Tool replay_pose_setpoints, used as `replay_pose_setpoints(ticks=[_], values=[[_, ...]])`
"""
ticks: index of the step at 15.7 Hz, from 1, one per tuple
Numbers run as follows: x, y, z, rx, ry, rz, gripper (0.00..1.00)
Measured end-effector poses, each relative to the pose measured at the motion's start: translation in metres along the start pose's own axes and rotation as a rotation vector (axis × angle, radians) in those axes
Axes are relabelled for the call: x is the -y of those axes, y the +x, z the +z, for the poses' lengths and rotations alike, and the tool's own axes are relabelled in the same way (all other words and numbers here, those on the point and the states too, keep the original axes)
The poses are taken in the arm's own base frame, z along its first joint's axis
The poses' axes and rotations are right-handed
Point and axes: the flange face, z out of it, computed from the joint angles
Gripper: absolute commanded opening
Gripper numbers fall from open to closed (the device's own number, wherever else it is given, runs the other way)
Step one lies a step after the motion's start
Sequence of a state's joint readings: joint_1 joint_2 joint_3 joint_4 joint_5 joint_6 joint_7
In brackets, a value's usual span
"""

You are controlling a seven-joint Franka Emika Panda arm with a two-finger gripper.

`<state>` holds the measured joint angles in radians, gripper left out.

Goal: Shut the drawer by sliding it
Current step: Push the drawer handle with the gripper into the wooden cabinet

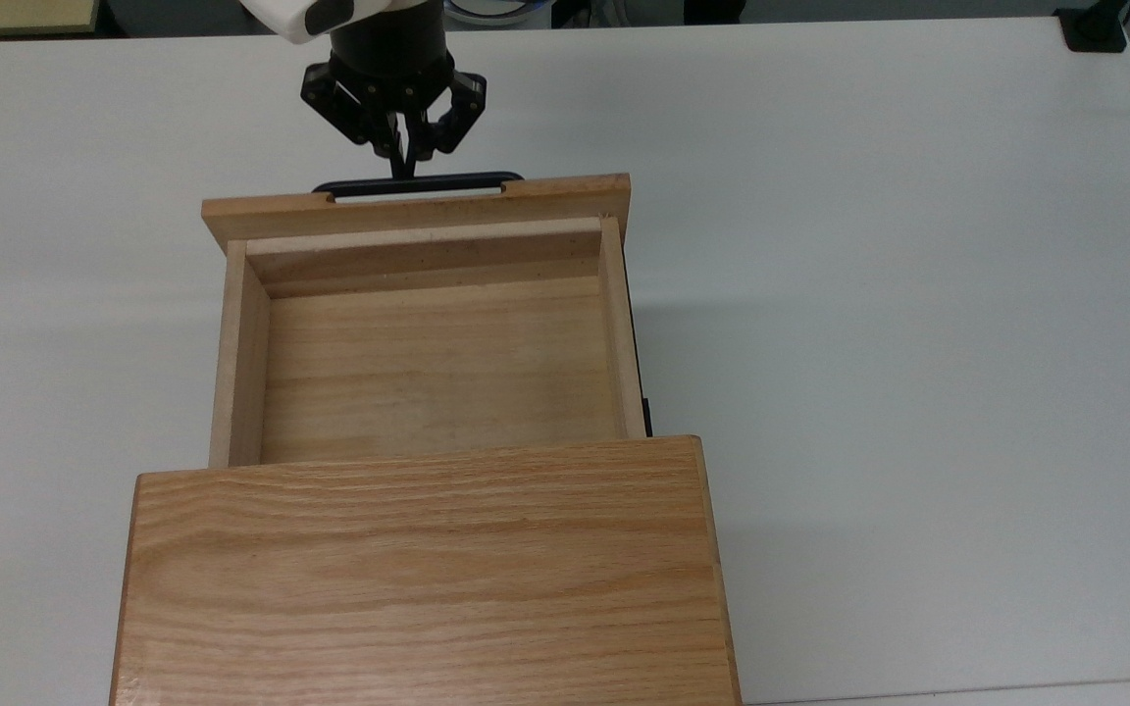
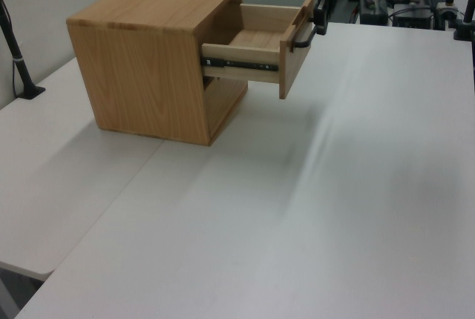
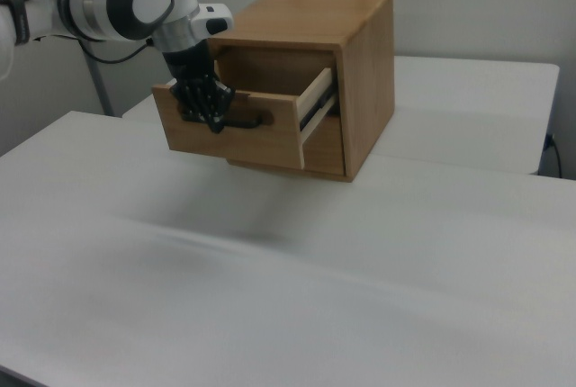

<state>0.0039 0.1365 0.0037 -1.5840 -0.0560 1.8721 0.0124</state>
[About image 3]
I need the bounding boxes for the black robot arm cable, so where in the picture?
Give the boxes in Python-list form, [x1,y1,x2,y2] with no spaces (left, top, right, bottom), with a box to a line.
[76,36,153,66]

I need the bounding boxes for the black metal drawer handle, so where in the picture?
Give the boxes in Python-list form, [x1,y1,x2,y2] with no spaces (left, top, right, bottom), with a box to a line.
[179,110,263,134]

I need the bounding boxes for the light wooden two-drawer cabinet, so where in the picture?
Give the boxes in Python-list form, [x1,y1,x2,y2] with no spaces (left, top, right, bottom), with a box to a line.
[209,0,396,183]

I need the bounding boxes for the black power cable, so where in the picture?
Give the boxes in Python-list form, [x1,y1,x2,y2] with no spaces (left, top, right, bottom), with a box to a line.
[544,133,564,178]

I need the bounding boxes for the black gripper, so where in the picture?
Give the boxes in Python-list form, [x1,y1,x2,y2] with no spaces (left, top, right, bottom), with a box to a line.
[161,40,237,136]

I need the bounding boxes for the wooden drawer with handle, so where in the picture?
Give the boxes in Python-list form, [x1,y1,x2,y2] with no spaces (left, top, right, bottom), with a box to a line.
[151,65,338,171]

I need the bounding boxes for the grey metal frame post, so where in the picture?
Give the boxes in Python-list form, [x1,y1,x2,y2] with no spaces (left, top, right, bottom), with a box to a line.
[83,42,113,117]

